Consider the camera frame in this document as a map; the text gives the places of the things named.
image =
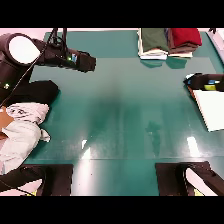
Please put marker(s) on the white garment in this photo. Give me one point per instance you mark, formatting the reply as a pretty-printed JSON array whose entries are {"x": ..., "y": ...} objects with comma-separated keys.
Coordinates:
[{"x": 153, "y": 57}]

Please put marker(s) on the white shirt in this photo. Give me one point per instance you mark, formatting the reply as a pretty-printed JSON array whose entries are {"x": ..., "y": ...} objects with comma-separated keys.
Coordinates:
[{"x": 211, "y": 110}]

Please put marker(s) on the brown garment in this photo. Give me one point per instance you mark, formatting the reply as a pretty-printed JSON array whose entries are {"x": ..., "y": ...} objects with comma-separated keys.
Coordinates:
[{"x": 181, "y": 49}]

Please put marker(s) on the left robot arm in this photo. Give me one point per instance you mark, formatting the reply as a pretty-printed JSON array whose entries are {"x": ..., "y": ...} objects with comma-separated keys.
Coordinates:
[{"x": 23, "y": 50}]

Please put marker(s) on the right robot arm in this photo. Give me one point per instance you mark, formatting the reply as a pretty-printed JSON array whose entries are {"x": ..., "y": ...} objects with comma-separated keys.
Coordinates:
[{"x": 204, "y": 81}]

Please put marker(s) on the dark green garment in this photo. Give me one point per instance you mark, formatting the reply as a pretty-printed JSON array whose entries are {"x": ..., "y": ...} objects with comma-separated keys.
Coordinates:
[{"x": 154, "y": 38}]

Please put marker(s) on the grey garment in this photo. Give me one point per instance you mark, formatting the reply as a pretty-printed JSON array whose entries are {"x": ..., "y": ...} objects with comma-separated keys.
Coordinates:
[{"x": 23, "y": 133}]

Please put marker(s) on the beige garment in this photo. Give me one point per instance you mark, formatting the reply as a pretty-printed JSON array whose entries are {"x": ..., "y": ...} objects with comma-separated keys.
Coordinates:
[{"x": 153, "y": 52}]

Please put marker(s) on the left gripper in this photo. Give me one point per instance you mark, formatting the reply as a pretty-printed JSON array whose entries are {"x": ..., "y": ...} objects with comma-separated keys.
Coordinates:
[{"x": 84, "y": 61}]

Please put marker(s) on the red garment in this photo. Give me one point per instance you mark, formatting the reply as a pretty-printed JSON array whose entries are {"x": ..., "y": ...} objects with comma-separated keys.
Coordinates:
[{"x": 185, "y": 36}]

